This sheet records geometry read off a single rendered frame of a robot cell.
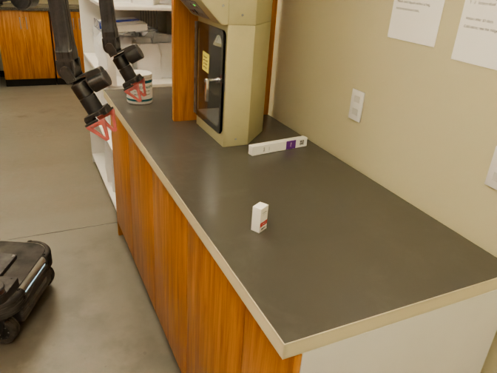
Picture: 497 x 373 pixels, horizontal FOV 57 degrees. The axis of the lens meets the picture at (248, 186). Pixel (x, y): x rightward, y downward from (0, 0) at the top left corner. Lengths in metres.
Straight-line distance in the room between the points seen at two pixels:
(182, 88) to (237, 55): 0.44
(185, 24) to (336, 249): 1.23
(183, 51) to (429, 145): 1.12
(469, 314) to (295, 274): 0.47
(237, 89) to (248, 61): 0.11
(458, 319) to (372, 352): 0.27
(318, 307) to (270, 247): 0.25
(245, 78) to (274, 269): 0.90
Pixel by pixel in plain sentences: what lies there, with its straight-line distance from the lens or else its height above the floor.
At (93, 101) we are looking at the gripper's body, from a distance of 1.66.
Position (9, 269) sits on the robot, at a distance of 2.49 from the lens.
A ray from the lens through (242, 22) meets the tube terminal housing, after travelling 1.79.
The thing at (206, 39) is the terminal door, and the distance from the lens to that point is 1.94.
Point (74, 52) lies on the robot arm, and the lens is 1.65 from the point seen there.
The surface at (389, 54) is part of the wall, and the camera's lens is 1.69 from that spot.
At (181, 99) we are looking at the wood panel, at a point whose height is 1.04.
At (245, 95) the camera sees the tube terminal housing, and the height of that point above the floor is 1.15.
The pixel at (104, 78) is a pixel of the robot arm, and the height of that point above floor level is 1.25.
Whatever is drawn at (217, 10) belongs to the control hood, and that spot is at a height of 1.46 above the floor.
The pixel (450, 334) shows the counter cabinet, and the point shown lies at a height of 0.79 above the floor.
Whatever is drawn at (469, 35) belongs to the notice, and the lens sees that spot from 1.47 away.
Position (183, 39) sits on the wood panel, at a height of 1.30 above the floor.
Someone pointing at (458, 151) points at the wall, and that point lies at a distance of 1.49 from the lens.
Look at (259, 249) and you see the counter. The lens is 1.22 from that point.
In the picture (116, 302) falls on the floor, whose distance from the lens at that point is 2.55.
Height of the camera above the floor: 1.61
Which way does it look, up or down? 25 degrees down
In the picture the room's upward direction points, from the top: 4 degrees clockwise
